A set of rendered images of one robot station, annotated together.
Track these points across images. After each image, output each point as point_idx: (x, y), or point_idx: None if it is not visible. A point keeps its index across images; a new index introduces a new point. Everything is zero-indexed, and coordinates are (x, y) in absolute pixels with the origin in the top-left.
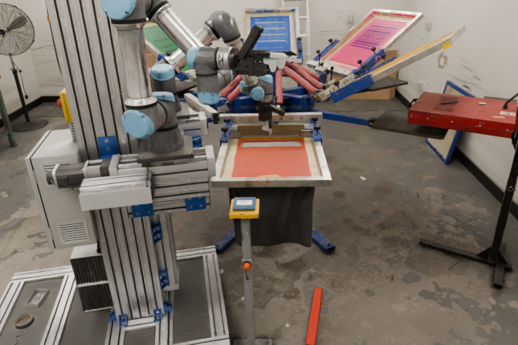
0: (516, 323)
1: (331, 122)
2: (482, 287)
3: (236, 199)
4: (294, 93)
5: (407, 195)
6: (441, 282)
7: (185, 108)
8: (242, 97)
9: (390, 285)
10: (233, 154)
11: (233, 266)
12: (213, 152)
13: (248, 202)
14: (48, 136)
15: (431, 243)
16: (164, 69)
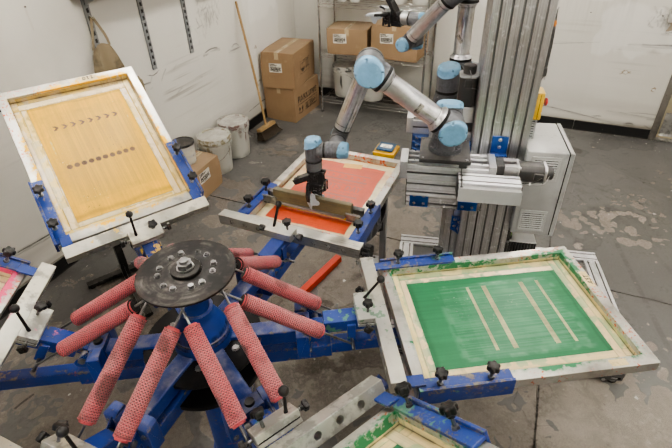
0: (186, 238)
1: None
2: None
3: (391, 148)
4: (160, 318)
5: (38, 406)
6: None
7: (424, 146)
8: (278, 326)
9: (232, 286)
10: (369, 199)
11: (367, 355)
12: (408, 111)
13: (383, 145)
14: (564, 145)
15: (146, 305)
16: (447, 99)
